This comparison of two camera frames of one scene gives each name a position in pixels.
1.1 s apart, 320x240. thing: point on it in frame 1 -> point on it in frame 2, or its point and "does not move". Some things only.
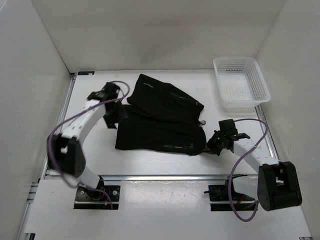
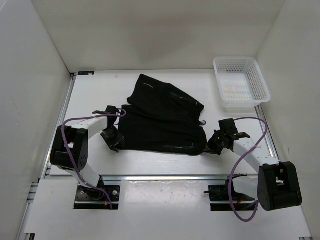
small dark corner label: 85,73 does not move
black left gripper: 122,115 -> 119,139
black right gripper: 210,144 does not move
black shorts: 161,117 does not move
